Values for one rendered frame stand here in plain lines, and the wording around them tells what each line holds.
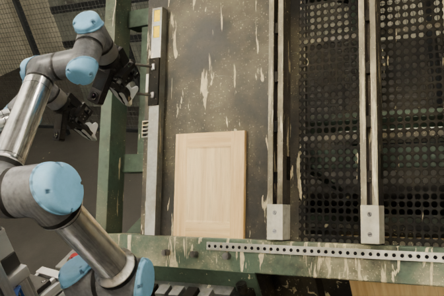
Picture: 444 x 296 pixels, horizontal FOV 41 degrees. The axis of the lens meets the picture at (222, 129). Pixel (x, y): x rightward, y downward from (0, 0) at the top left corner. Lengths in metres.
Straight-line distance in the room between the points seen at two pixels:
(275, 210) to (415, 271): 0.51
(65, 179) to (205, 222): 1.08
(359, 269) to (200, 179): 0.71
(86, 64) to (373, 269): 1.13
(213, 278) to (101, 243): 0.90
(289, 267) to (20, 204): 1.10
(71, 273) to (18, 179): 0.42
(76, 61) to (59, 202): 0.41
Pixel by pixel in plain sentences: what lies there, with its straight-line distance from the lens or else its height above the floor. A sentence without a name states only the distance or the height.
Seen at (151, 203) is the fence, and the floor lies 1.01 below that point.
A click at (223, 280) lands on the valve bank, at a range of 2.32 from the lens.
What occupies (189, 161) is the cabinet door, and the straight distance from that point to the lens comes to 2.41.
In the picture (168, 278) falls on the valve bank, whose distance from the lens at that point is 2.45.
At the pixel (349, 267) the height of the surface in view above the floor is 0.84.
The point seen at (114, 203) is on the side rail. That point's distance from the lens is 2.63.
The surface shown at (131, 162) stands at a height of 1.11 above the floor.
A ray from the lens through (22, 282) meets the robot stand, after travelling 1.87.
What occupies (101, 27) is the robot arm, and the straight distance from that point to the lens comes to 1.64.
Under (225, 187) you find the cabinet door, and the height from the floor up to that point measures 1.05.
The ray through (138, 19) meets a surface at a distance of 2.76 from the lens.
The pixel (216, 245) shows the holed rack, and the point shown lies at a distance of 2.29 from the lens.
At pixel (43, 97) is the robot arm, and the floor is 1.72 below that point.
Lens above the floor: 2.10
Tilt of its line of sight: 22 degrees down
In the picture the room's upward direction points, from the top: 16 degrees counter-clockwise
